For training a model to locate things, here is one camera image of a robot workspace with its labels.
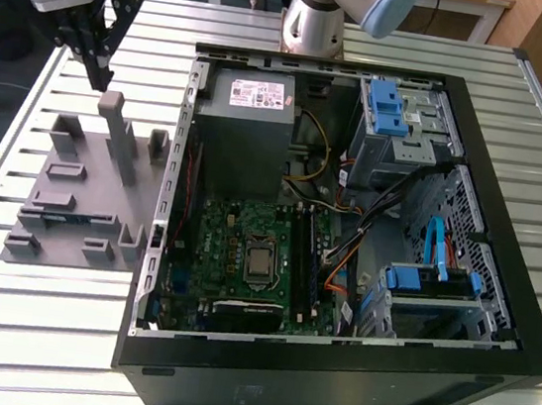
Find grey parts rack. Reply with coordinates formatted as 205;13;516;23
0;78;178;282

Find black graphics card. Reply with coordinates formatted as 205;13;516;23
206;293;286;343

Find blue wire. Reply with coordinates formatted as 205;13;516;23
419;215;456;281

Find green motherboard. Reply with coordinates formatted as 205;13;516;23
154;187;356;352

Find red twisted wire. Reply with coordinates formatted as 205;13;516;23
167;143;199;252

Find blue plastic drive bracket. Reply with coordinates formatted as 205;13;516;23
364;78;415;138

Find orange wire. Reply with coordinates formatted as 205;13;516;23
322;243;362;295

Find metal drive cage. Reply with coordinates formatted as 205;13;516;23
342;76;472;203

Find black PC case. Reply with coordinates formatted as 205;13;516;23
104;35;542;405

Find grey power supply unit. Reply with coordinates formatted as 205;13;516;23
184;63;301;208

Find metal socket cover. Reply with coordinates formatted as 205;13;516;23
238;233;282;295

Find metal disk bay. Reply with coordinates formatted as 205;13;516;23
356;254;528;356

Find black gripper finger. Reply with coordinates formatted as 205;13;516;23
96;0;147;95
0;0;117;90

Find hard disk in blue carrier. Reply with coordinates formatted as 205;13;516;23
381;259;486;307

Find silver CPU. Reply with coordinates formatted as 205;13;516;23
244;247;275;283

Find RAM stick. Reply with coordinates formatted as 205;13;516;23
23;203;113;232

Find yellow wires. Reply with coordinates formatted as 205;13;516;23
281;108;338;189

